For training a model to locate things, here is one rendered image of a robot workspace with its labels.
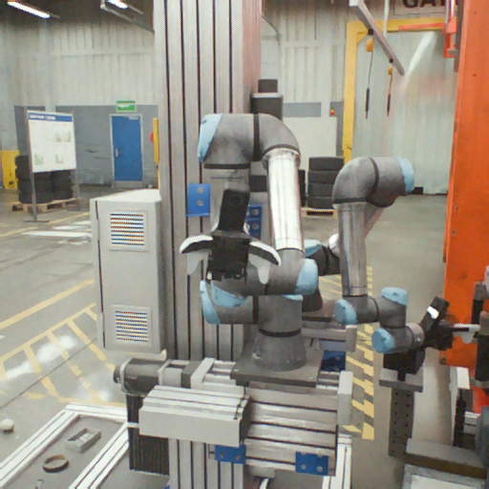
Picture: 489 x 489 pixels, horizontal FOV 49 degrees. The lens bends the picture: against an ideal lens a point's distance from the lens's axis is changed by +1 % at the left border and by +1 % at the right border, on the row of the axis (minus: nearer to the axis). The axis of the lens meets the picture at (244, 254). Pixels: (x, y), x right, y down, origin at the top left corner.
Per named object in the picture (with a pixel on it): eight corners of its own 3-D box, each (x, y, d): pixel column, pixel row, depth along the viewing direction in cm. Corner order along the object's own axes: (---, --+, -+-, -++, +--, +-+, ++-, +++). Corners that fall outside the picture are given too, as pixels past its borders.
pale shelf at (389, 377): (422, 393, 211) (423, 386, 210) (378, 386, 217) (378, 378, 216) (426, 352, 250) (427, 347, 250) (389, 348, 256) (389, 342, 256)
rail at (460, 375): (475, 439, 224) (479, 391, 220) (451, 435, 227) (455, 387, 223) (460, 288, 450) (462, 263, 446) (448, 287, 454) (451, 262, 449)
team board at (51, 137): (47, 222, 924) (37, 105, 883) (21, 221, 935) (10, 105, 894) (91, 211, 1067) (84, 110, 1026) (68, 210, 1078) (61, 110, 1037)
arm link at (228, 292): (265, 308, 109) (265, 257, 107) (210, 309, 109) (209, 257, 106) (263, 297, 117) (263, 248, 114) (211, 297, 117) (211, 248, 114)
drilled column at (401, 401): (410, 459, 239) (415, 372, 230) (387, 455, 242) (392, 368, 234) (411, 448, 248) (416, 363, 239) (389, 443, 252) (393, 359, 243)
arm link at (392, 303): (379, 294, 152) (378, 331, 154) (414, 291, 156) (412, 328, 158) (365, 287, 160) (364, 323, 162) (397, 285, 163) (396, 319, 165)
